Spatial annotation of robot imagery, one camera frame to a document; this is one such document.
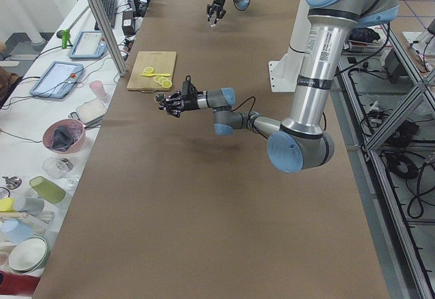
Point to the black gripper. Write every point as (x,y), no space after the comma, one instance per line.
(218,0)
(189,102)

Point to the small glass measuring cup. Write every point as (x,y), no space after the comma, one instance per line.
(212,21)

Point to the steel jigger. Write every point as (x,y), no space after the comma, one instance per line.
(160,98)

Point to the pink plastic cup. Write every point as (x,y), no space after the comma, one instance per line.
(98,89)

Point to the green cup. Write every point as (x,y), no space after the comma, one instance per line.
(47,189)

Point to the grey cup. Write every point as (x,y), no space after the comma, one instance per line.
(33,206)

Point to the yellow cup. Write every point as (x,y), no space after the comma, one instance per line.
(7,205)

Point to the light blue cup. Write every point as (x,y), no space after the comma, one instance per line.
(16,231)

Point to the outer lemon slice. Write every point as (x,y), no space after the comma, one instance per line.
(167,85)

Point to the single lemon slice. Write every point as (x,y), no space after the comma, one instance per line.
(148,71)

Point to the wooden cutting board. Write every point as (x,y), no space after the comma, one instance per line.
(161,61)

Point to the silver kitchen scale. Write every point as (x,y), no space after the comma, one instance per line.
(91,111)

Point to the black power adapter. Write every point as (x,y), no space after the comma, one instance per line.
(128,23)

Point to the far blue teach pendant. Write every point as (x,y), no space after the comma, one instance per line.
(88,45)

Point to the blue teach pendant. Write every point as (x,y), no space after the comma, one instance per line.
(57,81)
(88,45)

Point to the black keyboard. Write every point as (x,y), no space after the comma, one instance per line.
(110,7)

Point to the pink bowl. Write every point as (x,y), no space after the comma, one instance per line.
(76,127)

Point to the grey cloth in bowl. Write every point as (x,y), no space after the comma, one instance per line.
(63,139)

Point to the near blue teach pendant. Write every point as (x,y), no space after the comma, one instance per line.
(57,81)

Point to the wine glass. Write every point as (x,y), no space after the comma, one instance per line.
(60,168)

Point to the white green bowl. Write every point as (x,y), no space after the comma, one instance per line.
(29,255)

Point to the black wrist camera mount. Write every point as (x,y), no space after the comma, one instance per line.
(188,88)

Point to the white camera pole base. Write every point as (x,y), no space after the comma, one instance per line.
(283,74)

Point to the aluminium frame post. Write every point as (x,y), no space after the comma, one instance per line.
(103,23)

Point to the green handled tool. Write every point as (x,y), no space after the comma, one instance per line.
(64,34)

